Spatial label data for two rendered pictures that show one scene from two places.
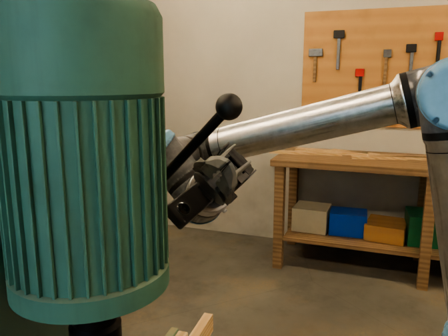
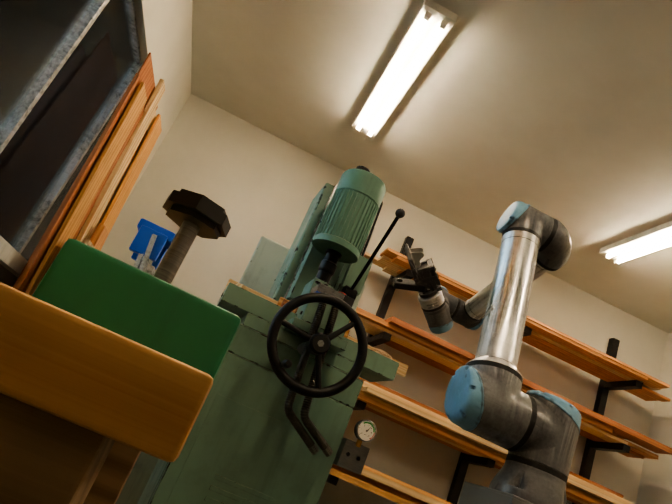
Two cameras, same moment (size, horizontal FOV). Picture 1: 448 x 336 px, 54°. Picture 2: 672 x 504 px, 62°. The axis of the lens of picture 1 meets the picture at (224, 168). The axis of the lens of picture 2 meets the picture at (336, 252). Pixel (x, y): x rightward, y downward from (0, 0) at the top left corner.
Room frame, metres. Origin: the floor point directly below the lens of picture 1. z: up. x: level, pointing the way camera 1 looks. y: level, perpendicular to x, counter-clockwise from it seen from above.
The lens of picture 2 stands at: (-0.40, -1.53, 0.52)
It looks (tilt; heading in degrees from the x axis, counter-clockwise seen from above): 20 degrees up; 62
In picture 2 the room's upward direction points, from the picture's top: 23 degrees clockwise
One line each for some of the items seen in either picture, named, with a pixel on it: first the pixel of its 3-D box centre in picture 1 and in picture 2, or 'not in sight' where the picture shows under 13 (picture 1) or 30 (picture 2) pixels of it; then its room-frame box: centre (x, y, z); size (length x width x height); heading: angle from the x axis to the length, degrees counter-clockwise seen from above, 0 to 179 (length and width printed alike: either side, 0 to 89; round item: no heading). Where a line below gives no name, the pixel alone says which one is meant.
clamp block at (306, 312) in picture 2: not in sight; (321, 318); (0.42, -0.04, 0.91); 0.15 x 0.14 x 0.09; 163
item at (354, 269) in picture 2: not in sight; (354, 275); (0.68, 0.31, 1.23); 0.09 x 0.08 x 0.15; 73
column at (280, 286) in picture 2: not in sight; (308, 277); (0.55, 0.43, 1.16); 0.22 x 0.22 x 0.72; 73
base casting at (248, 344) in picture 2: not in sight; (276, 369); (0.50, 0.27, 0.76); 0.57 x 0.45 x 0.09; 73
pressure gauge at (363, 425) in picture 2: not in sight; (363, 433); (0.65, -0.13, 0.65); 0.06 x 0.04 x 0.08; 163
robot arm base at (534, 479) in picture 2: not in sight; (531, 485); (0.87, -0.56, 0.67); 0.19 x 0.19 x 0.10
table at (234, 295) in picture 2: not in sight; (309, 334); (0.45, 0.05, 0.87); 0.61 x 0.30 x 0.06; 163
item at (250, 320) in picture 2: not in sight; (296, 348); (0.45, 0.09, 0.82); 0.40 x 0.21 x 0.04; 163
